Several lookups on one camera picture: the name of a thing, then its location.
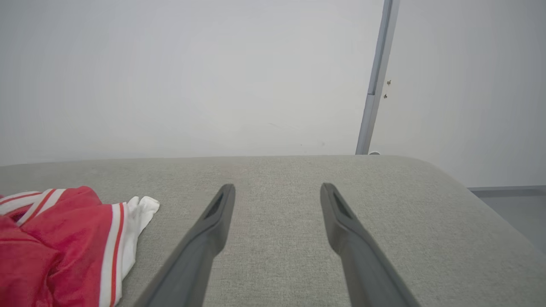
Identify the red white-trimmed garment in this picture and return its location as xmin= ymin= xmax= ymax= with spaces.
xmin=0 ymin=186 xmax=160 ymax=307

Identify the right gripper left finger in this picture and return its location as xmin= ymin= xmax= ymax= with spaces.
xmin=134 ymin=184 xmax=236 ymax=307

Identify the grey vertical wall post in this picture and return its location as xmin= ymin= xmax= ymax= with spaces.
xmin=355 ymin=0 xmax=401 ymax=155

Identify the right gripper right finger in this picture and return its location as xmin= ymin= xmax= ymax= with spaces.
xmin=321 ymin=183 xmax=421 ymax=307

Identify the grey baseboard strip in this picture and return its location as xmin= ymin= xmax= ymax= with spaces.
xmin=467 ymin=185 xmax=546 ymax=198

